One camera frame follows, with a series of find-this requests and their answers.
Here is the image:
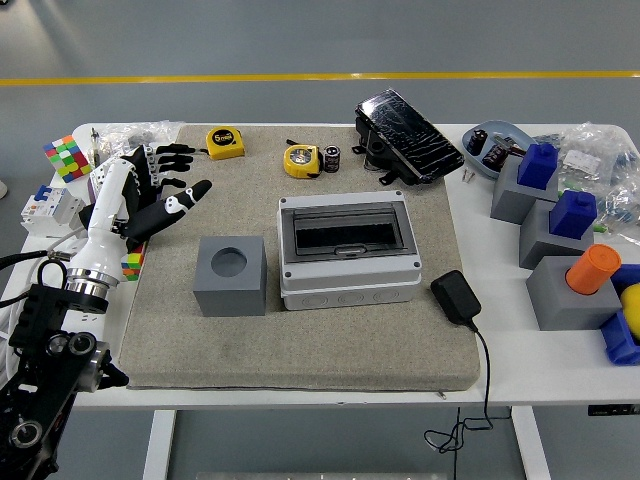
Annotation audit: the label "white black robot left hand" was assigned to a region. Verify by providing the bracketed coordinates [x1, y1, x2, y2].
[67, 143, 214, 286]

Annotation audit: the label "black box with glossy lid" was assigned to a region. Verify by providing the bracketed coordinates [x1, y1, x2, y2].
[353, 88, 466, 187]

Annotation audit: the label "clear plastic bags of parts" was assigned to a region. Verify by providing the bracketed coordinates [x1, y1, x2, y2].
[532, 122, 640, 236]

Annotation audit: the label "large colourful puzzle cube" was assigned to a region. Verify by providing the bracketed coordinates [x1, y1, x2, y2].
[42, 134, 95, 184]

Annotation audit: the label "grey block with round hole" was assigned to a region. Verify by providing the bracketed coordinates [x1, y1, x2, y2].
[192, 234, 268, 317]

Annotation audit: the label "yellow tape measure black label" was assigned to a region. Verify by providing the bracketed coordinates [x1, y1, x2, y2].
[283, 144, 324, 178]

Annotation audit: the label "black adapter cord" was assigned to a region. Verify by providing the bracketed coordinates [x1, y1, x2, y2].
[423, 319, 496, 455]

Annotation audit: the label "white table leg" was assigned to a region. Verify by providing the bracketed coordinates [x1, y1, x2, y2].
[510, 405, 551, 480]
[142, 409, 177, 480]

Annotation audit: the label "grey electrical box with lid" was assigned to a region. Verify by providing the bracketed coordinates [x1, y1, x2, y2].
[277, 189, 420, 312]

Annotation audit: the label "blue-grey dish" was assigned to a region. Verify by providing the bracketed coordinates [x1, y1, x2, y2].
[460, 119, 536, 181]

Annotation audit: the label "blue block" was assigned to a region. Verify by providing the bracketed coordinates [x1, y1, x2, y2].
[548, 189, 599, 239]
[516, 142, 559, 190]

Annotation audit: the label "black cloth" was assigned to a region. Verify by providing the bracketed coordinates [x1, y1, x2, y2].
[78, 199, 151, 251]

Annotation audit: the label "white power strip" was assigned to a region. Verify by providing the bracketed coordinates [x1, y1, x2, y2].
[47, 238, 124, 351]

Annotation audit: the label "white circuit breaker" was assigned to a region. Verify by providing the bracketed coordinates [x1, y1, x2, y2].
[19, 183, 87, 239]

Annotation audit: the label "yellow object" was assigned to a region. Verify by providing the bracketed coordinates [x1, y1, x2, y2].
[619, 283, 640, 344]

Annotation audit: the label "grey-brown mat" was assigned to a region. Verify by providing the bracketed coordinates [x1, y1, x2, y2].
[118, 123, 482, 392]

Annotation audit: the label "orange cylinder battery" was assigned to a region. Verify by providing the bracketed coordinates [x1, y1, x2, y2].
[564, 243, 623, 296]

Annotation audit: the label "small colourful puzzle cube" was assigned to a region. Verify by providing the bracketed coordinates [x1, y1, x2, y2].
[119, 243, 147, 282]

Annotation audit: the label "black table control panel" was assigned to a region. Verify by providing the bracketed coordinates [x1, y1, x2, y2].
[587, 403, 640, 417]

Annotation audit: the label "black power adapter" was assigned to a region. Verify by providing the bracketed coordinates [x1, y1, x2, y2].
[430, 269, 483, 326]

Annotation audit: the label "white purple cardboard packet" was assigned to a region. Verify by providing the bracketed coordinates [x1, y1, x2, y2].
[87, 154, 121, 201]

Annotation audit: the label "grey holder block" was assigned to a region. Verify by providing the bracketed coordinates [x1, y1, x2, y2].
[518, 198, 596, 271]
[489, 155, 560, 224]
[525, 255, 624, 332]

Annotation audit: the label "yellow tape measure with strap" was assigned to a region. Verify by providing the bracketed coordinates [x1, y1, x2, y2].
[189, 126, 247, 161]

